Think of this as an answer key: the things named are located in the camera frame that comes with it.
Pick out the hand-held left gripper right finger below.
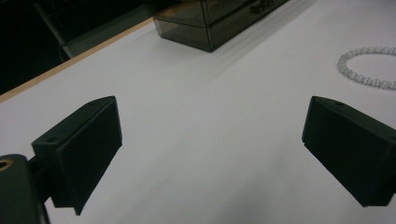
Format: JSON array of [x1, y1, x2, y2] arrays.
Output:
[[301, 95, 396, 208]]

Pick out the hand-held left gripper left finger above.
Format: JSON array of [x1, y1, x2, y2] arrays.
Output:
[[31, 95, 123, 217]]

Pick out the white bead bracelet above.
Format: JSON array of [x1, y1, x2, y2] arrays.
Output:
[[336, 46, 396, 91]]

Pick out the smoky transparent drawer organizer box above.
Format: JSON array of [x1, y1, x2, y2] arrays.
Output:
[[152, 0, 290, 53]]

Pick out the white table cover board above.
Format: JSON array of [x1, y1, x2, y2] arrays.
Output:
[[0, 0, 396, 224]]

